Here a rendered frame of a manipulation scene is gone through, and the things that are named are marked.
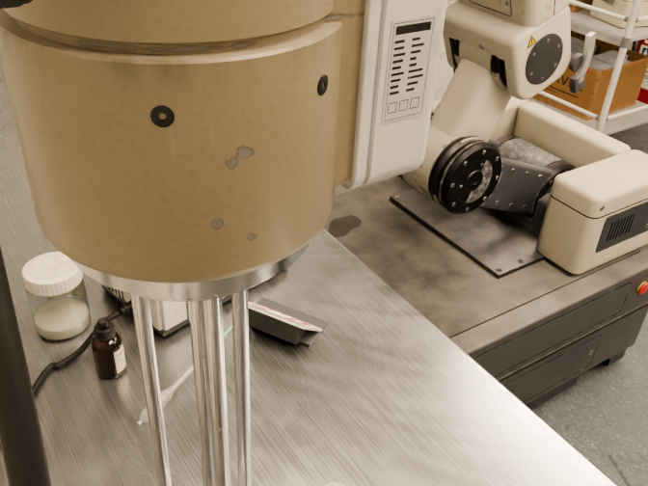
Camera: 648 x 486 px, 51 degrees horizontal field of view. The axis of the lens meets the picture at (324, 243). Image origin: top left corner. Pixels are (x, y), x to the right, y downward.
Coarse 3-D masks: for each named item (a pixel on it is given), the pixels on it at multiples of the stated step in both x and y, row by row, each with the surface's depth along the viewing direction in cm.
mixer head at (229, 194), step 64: (64, 0) 16; (128, 0) 16; (192, 0) 16; (256, 0) 17; (320, 0) 18; (384, 0) 20; (64, 64) 17; (128, 64) 16; (192, 64) 17; (256, 64) 17; (320, 64) 19; (384, 64) 21; (64, 128) 18; (128, 128) 17; (192, 128) 18; (256, 128) 18; (320, 128) 20; (384, 128) 23; (64, 192) 19; (128, 192) 18; (192, 192) 19; (256, 192) 19; (320, 192) 22; (128, 256) 20; (192, 256) 20; (256, 256) 21
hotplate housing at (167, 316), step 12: (108, 288) 80; (120, 300) 79; (156, 300) 72; (228, 300) 81; (156, 312) 73; (168, 312) 73; (180, 312) 75; (156, 324) 74; (168, 324) 74; (180, 324) 76
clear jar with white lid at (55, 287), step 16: (48, 256) 73; (64, 256) 74; (32, 272) 71; (48, 272) 71; (64, 272) 71; (80, 272) 72; (32, 288) 70; (48, 288) 70; (64, 288) 71; (80, 288) 73; (32, 304) 72; (48, 304) 71; (64, 304) 72; (80, 304) 73; (48, 320) 72; (64, 320) 73; (80, 320) 74; (48, 336) 73; (64, 336) 74
